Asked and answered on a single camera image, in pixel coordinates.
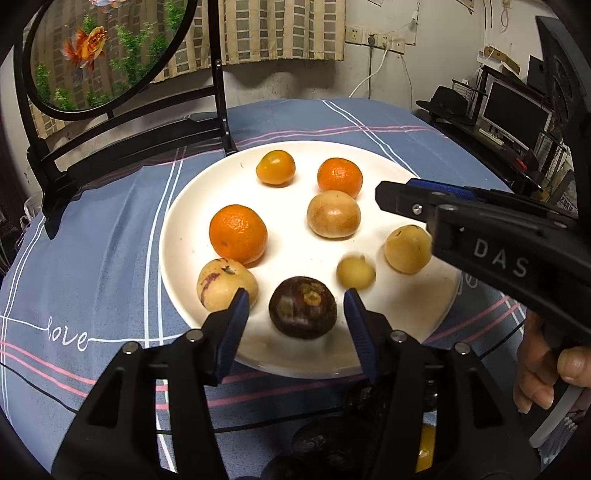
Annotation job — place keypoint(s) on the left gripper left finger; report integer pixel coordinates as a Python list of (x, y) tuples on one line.
[(114, 434)]

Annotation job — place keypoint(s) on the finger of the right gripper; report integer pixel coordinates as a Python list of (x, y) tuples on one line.
[(407, 200), (461, 192)]

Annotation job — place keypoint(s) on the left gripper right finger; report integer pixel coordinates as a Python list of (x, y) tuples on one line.
[(478, 435)]

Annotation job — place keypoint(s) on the orange mandarin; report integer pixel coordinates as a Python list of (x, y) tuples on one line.
[(236, 232), (339, 174)]

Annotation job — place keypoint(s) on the large cream round fruit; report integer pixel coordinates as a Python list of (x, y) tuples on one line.
[(334, 215)]

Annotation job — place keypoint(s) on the small yellow longan front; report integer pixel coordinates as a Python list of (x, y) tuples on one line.
[(356, 272)]

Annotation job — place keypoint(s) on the yellow orange tomato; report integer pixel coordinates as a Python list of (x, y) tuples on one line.
[(276, 168)]

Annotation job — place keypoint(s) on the brown mangosteen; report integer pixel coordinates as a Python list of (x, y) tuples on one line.
[(303, 308)]

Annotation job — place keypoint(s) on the cream fruit brown stripe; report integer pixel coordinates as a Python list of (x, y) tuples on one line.
[(219, 280)]

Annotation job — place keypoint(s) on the olive yellow tomato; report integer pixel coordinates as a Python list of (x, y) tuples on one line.
[(427, 448)]

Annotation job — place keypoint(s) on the person right hand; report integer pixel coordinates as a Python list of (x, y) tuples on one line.
[(538, 371)]

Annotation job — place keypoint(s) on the computer monitor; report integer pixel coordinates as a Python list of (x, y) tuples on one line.
[(516, 115)]

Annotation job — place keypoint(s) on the black hat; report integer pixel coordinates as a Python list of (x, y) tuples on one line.
[(449, 104)]

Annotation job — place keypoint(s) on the white oval plate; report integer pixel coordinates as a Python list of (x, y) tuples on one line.
[(416, 304)]

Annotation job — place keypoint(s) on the dark mangosteen back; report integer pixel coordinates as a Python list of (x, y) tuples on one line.
[(333, 447)]

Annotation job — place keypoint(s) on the checked beige curtain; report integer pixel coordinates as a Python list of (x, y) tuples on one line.
[(277, 32)]

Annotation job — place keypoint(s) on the round goldfish screen black stand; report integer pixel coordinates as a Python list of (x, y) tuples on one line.
[(60, 186)]

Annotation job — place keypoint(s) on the wall power strip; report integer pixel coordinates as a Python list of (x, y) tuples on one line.
[(358, 36)]

